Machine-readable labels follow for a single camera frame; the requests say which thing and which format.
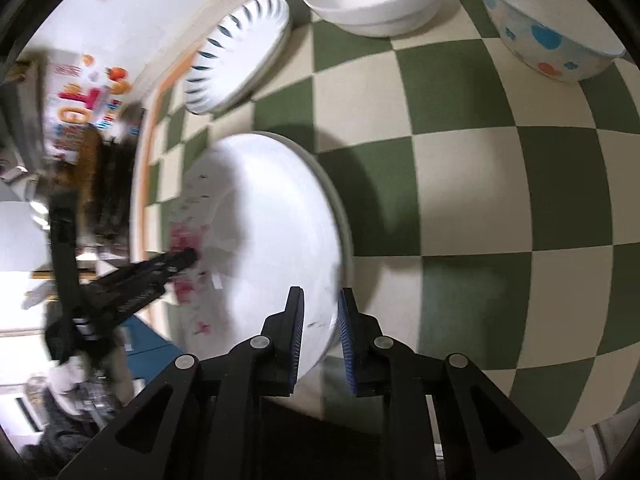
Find white bowl red flower pattern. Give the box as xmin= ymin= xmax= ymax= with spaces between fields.
xmin=167 ymin=132 xmax=352 ymax=375

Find white plate blue leaf pattern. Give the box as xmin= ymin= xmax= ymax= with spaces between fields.
xmin=184 ymin=0 xmax=292 ymax=115

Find white bowl blue dots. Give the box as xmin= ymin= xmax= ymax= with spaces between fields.
xmin=483 ymin=0 xmax=626 ymax=84

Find green white checkered table mat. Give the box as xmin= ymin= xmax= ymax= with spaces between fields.
xmin=137 ymin=0 xmax=639 ymax=436

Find colourful wall sticker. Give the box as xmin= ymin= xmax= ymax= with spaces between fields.
xmin=42 ymin=50 xmax=132 ymax=164

